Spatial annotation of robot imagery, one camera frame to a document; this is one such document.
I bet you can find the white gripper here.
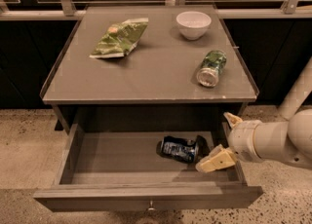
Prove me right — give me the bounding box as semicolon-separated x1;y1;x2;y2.
195;112;262;173

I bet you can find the grey cabinet with counter top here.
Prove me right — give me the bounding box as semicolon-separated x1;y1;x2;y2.
41;5;258;129

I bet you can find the blue pepsi can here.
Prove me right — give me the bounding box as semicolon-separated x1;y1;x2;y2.
161;135;198;163

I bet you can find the white diagonal pipe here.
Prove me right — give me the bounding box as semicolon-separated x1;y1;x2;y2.
278;57;312;120

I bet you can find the silver drawer knob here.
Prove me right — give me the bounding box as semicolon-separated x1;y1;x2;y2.
147;201;156;211

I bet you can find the green soda can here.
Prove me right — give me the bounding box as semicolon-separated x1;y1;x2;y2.
196;50;227;88

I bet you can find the white ceramic bowl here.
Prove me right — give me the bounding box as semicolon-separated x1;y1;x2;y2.
175;11;212;40

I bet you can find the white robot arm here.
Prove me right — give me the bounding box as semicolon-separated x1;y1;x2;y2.
195;109;312;173

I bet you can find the green chip bag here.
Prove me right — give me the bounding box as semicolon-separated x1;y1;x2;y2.
90;18;149;58

